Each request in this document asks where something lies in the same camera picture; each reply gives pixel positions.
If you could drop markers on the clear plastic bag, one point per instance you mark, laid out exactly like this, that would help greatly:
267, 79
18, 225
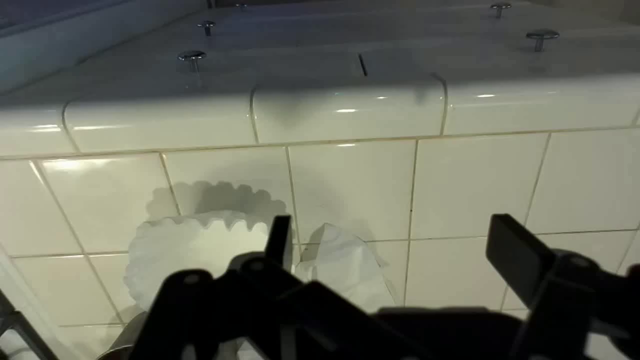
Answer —
347, 267

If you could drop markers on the white paper coffee filter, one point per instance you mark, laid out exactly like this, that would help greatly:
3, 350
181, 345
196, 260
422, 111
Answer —
181, 250

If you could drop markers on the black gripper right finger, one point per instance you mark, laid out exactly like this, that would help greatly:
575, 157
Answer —
521, 256

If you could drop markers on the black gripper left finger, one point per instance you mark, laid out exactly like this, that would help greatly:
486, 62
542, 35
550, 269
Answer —
200, 313

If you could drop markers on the small metal cabinet knob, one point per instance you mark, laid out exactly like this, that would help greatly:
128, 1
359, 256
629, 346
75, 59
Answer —
500, 6
541, 37
206, 25
191, 56

